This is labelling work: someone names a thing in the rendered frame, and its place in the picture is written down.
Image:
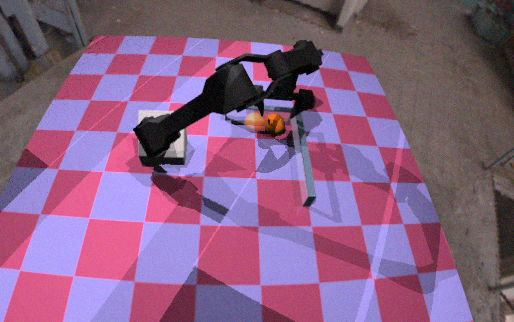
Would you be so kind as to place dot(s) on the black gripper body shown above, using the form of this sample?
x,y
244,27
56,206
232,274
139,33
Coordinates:
x,y
284,91

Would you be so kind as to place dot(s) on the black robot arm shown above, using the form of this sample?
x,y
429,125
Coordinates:
x,y
228,89

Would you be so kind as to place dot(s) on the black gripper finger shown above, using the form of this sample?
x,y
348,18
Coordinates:
x,y
261,108
296,109

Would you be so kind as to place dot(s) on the clear low glass walls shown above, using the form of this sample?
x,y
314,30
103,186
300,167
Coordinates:
x,y
240,116

